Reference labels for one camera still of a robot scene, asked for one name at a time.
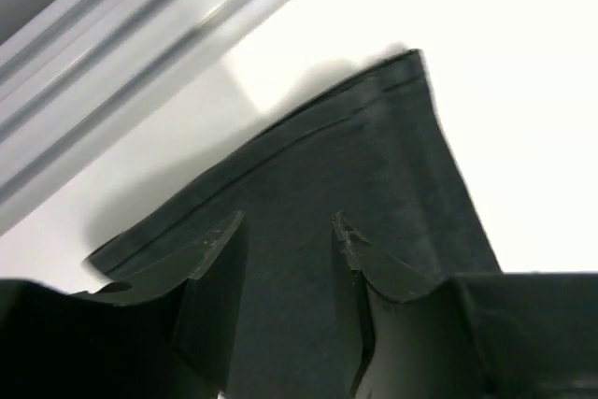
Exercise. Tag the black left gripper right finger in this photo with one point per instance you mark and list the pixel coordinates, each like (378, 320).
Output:
(395, 325)

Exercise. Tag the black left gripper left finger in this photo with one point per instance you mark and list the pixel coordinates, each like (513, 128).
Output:
(168, 328)

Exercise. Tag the black trousers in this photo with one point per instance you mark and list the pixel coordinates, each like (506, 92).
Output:
(370, 147)

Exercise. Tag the aluminium table edge rail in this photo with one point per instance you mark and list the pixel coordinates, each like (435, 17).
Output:
(84, 72)

